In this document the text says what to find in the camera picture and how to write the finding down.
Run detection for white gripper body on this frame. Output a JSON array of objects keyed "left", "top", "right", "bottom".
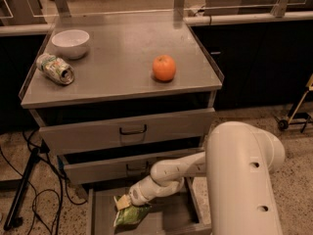
[{"left": 129, "top": 184, "right": 150, "bottom": 206}]

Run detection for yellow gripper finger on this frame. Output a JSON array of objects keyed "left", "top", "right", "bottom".
[{"left": 115, "top": 195, "right": 131, "bottom": 211}]

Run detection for green jalapeno chip bag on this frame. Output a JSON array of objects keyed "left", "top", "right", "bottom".
[{"left": 113, "top": 203, "right": 152, "bottom": 227}]

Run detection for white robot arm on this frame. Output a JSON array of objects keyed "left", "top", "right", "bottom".
[{"left": 113, "top": 121, "right": 286, "bottom": 235}]

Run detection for grey middle drawer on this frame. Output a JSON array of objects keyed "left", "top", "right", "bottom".
[{"left": 65, "top": 148, "right": 203, "bottom": 184}]

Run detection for grey drawer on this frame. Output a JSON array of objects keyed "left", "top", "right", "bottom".
[
  {"left": 65, "top": 148, "right": 203, "bottom": 184},
  {"left": 86, "top": 177, "right": 211, "bottom": 235},
  {"left": 39, "top": 108, "right": 215, "bottom": 155}
]

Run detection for grey bottom drawer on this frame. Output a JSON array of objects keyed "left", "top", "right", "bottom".
[{"left": 86, "top": 177, "right": 211, "bottom": 235}]

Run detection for grey top drawer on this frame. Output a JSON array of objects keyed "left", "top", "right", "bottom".
[{"left": 39, "top": 108, "right": 215, "bottom": 155}]

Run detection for grey metal drawer cabinet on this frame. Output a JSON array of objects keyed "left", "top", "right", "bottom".
[{"left": 18, "top": 10, "right": 225, "bottom": 235}]

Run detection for black tripod leg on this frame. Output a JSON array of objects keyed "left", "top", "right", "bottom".
[{"left": 3, "top": 148, "right": 39, "bottom": 231}]

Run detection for orange fruit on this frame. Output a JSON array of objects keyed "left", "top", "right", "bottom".
[{"left": 153, "top": 55, "right": 176, "bottom": 82}]

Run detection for crushed green soda can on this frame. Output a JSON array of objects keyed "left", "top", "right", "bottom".
[{"left": 36, "top": 53, "right": 74, "bottom": 85}]

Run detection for white ceramic bowl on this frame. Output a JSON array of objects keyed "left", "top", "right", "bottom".
[{"left": 52, "top": 29, "right": 90, "bottom": 60}]

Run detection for grey metal railing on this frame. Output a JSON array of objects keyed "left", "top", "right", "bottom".
[{"left": 1, "top": 0, "right": 313, "bottom": 27}]

